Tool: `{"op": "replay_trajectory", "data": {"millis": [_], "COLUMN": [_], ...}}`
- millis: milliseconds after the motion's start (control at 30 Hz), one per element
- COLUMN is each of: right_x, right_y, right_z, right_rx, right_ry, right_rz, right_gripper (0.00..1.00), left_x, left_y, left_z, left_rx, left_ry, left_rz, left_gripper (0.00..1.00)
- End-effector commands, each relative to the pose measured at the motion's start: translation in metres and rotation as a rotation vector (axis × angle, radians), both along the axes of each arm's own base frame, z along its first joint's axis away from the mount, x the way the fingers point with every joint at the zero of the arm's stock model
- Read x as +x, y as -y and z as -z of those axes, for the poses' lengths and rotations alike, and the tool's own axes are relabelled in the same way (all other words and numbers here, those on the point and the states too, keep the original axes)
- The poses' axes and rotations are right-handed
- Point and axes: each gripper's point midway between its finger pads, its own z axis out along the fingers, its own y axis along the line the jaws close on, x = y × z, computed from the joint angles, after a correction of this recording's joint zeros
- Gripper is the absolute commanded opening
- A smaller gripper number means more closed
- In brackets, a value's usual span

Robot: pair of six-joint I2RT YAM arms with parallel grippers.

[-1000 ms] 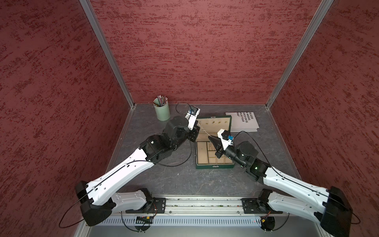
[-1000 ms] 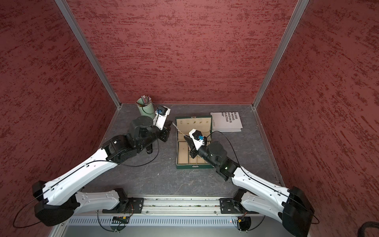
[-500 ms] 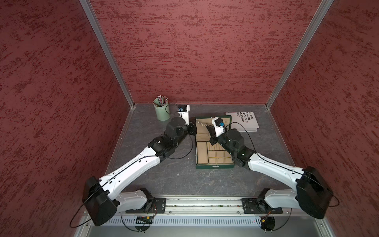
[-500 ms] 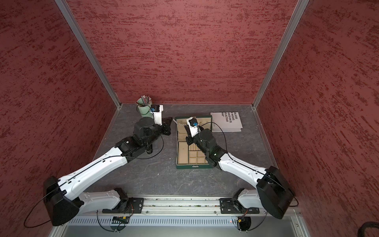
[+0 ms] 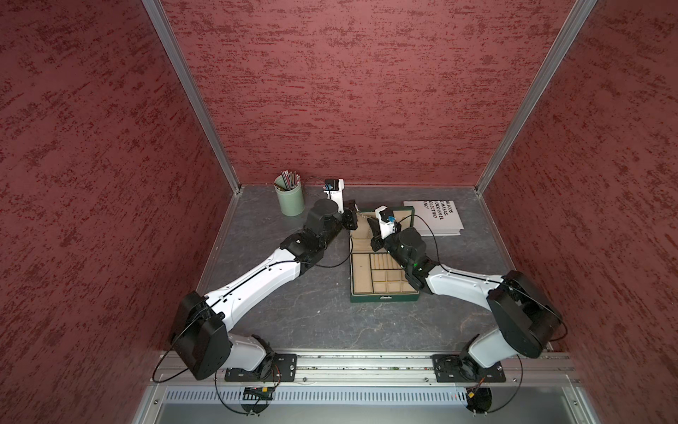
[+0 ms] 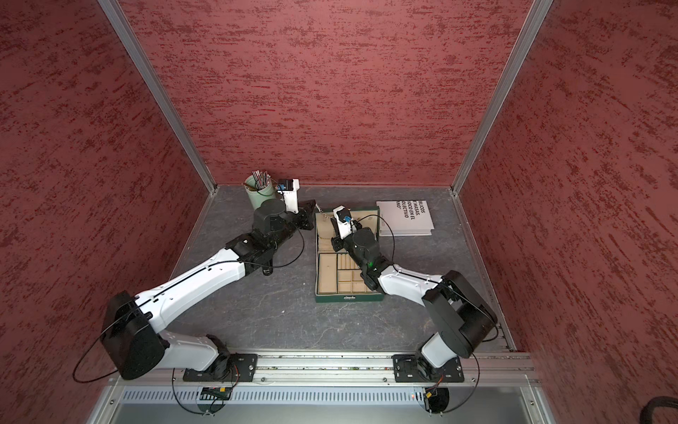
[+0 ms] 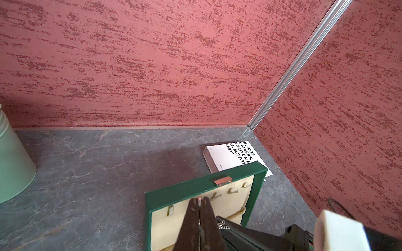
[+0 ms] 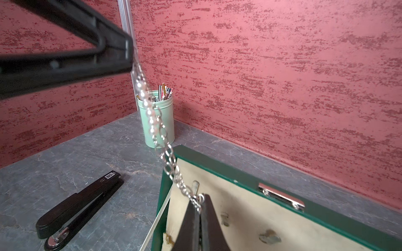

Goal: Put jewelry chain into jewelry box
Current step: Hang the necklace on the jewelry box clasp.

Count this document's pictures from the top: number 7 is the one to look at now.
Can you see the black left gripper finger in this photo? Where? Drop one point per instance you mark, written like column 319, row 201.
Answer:
column 189, row 235

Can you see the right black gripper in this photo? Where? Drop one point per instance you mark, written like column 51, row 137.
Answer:
column 219, row 234

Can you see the green jewelry box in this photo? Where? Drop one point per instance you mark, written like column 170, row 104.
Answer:
column 231, row 194

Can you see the white booklet black text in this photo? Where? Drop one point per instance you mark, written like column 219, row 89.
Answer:
column 237, row 160

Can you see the mint green pencil cup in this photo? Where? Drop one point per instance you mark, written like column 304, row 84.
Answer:
column 17, row 168

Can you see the aluminium corner profile right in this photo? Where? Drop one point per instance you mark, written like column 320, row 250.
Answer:
column 323, row 28

